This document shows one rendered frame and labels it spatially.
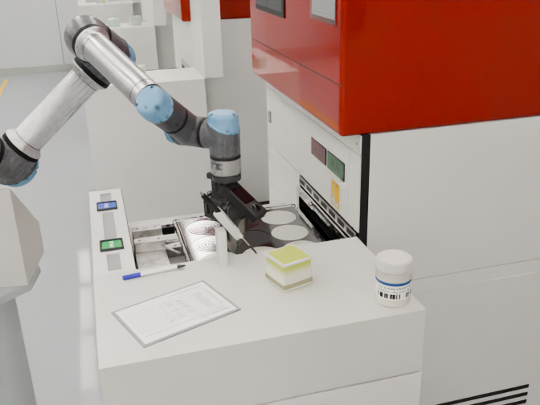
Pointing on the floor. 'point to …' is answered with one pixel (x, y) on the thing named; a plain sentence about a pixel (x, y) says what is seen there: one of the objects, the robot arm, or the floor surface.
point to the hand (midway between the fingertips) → (236, 249)
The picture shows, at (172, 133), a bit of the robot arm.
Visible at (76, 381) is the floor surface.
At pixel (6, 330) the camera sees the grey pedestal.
